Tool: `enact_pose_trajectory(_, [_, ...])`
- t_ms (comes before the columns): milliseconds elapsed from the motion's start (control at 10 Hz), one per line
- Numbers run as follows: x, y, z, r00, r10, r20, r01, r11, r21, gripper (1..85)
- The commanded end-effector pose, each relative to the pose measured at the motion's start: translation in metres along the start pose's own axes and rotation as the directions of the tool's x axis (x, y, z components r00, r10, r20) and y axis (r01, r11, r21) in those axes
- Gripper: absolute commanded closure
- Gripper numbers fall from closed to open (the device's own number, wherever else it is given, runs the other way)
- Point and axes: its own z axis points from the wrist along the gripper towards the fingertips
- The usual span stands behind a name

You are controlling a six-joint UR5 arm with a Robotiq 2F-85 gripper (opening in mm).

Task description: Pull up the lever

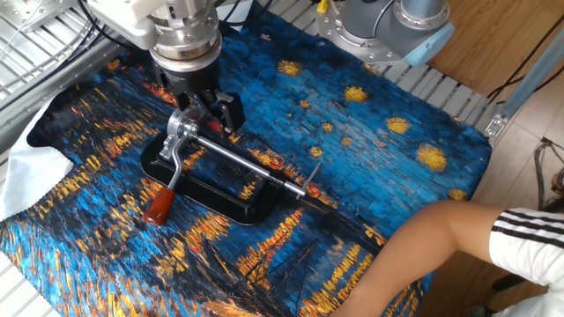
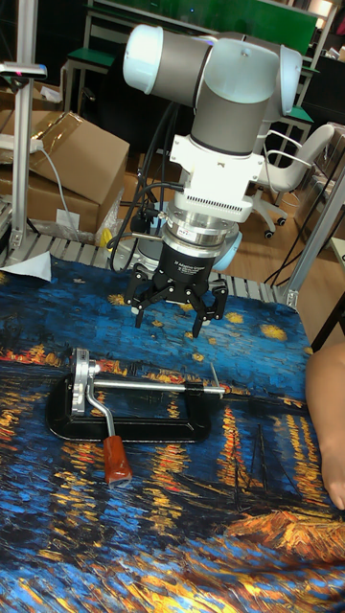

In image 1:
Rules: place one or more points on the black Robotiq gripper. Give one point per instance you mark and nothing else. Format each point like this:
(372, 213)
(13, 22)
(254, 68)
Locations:
(189, 79)

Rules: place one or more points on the black clamp frame with rod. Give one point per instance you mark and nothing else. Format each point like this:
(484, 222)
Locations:
(207, 193)

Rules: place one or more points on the person's bare right forearm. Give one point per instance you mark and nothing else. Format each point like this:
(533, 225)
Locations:
(396, 255)

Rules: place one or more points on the blue and orange painted cloth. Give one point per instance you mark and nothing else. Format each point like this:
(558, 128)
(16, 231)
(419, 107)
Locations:
(308, 88)

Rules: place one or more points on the yellow clip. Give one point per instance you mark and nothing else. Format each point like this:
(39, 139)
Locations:
(322, 5)

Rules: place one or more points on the white cloth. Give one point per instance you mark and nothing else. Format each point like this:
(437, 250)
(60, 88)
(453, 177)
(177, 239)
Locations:
(31, 171)

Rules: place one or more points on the white shirt with black stripes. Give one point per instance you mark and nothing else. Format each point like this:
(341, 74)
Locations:
(529, 242)

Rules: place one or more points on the white printed wrist bracket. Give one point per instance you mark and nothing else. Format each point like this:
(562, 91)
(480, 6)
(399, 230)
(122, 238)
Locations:
(123, 15)

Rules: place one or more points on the aluminium frame profile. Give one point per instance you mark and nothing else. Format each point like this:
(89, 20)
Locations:
(529, 83)

